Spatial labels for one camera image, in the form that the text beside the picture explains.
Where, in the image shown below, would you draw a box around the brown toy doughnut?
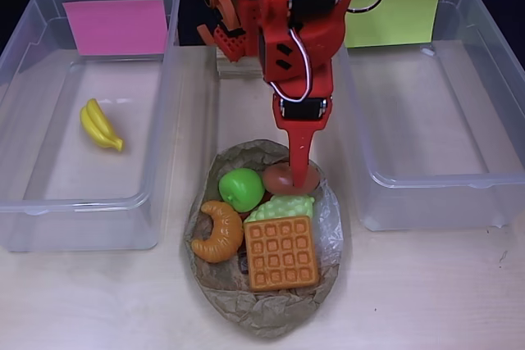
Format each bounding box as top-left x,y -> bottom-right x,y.
262,162 -> 321,195

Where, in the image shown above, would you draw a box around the light green toy grapes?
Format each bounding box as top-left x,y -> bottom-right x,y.
248,193 -> 316,222

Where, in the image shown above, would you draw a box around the green toy apple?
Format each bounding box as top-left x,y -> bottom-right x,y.
217,167 -> 267,214

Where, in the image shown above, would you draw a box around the orange toy waffle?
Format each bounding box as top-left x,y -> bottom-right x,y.
243,214 -> 321,293

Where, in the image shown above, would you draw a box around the orange toy croissant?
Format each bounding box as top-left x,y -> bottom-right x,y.
191,200 -> 244,264

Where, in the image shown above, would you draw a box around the yellow toy banana bunch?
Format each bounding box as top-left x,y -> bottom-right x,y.
79,98 -> 126,153

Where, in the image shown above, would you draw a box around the clear plastic bin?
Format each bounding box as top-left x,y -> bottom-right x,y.
0,0 -> 181,253
327,0 -> 525,232

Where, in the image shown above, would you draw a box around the yellow-green paper label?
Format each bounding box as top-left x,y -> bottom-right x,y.
343,0 -> 444,48

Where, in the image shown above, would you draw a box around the pink paper label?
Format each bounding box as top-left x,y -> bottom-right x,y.
62,0 -> 169,57

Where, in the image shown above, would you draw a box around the plywood base block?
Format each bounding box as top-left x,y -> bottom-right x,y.
216,48 -> 274,80

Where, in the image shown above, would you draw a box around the orange printed clamp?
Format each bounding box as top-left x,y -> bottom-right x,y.
196,0 -> 247,62

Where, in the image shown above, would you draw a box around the crumpled brown paper bag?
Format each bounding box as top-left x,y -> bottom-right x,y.
183,139 -> 353,341

